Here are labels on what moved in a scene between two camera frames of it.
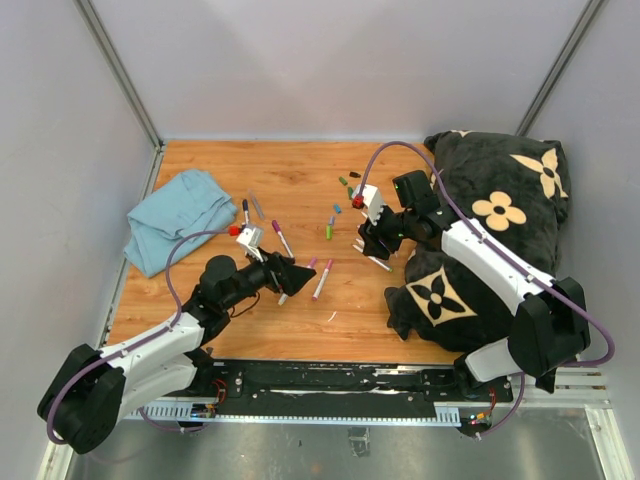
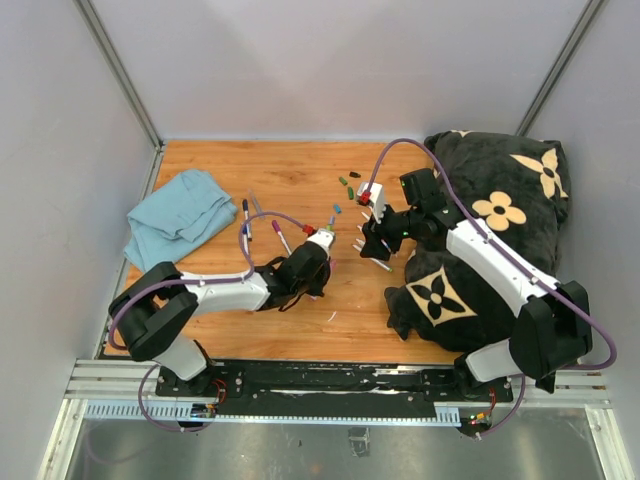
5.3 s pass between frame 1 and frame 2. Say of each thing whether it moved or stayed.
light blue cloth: stayed
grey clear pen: stayed
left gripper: moved
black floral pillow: stayed
